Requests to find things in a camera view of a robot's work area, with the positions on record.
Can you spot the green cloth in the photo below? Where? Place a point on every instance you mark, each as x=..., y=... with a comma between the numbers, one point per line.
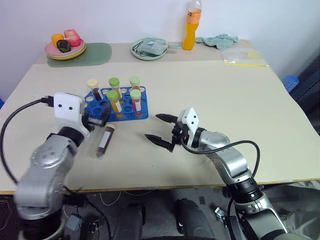
x=220, y=41

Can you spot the green placemat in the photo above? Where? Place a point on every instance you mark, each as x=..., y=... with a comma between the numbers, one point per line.
x=100, y=53

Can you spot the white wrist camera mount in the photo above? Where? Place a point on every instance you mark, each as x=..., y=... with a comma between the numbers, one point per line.
x=192, y=120
x=65, y=108

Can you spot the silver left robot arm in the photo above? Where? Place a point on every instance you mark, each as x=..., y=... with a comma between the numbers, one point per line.
x=42, y=172

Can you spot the clear zip bag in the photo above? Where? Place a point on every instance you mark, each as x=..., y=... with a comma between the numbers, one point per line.
x=237, y=56

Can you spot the grey power adapter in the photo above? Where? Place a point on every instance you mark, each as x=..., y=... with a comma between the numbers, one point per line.
x=73, y=223

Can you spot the orange toy fruit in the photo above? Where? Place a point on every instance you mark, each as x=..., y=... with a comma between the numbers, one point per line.
x=57, y=38

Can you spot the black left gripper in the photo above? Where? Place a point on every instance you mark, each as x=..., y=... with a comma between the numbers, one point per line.
x=85, y=121

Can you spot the black chair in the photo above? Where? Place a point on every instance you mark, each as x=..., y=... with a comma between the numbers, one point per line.
x=308, y=85

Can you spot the blue test tube rack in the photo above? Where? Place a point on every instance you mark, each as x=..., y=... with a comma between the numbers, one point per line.
x=142, y=110

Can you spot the dark green toy fruit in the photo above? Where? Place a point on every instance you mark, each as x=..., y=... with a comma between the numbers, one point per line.
x=63, y=46

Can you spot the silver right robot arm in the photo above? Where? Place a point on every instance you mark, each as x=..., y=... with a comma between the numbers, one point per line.
x=232, y=162

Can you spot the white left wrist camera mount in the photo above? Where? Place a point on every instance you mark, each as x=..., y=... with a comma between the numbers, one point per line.
x=65, y=108

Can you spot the green-capped orange test tube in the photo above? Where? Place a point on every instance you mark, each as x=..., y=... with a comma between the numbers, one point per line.
x=114, y=102

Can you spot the light green plate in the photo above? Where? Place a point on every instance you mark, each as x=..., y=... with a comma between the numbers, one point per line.
x=80, y=49

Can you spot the red toy apple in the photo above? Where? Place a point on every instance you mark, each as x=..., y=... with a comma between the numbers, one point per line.
x=72, y=37

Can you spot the blue ribbed water jug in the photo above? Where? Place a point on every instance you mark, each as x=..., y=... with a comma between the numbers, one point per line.
x=290, y=83

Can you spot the dark rounded shape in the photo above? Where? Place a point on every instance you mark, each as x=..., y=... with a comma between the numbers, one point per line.
x=131, y=222
x=192, y=220

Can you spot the pink plate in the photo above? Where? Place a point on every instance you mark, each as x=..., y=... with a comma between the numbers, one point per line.
x=51, y=48

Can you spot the green-capped yellow test tube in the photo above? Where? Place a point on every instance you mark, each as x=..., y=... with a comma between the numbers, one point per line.
x=115, y=86

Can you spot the orange drink bottle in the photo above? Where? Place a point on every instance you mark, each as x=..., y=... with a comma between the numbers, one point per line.
x=190, y=35

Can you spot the green-capped red test tube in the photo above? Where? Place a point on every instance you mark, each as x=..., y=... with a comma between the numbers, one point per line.
x=136, y=102
x=135, y=83

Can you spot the yellow plate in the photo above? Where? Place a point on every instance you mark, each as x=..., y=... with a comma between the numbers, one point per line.
x=75, y=56

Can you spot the cream-capped dark red test tube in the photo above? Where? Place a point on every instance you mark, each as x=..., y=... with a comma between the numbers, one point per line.
x=104, y=140
x=96, y=91

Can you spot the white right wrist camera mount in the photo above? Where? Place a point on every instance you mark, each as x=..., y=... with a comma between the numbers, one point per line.
x=192, y=120

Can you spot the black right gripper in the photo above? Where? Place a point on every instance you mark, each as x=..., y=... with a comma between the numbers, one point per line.
x=180, y=136

